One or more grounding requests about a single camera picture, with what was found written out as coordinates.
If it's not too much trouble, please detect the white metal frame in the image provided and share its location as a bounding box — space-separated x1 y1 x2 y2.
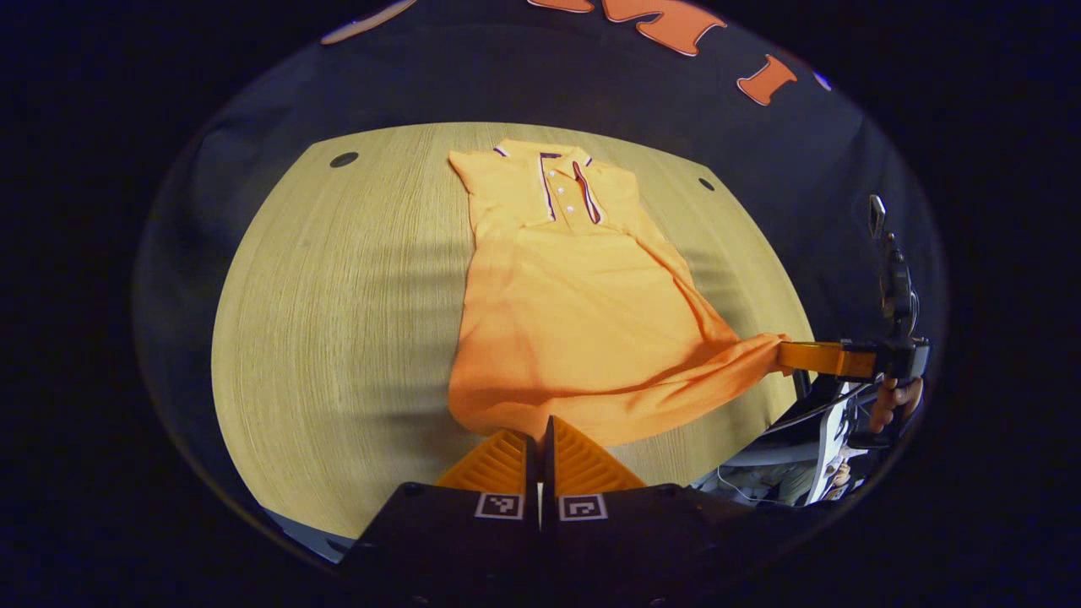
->
807 380 850 506

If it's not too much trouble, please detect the orange T-shirt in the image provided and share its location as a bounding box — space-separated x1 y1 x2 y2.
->
446 139 795 447

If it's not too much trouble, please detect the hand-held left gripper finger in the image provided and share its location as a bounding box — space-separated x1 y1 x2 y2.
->
342 428 541 584
540 415 761 584

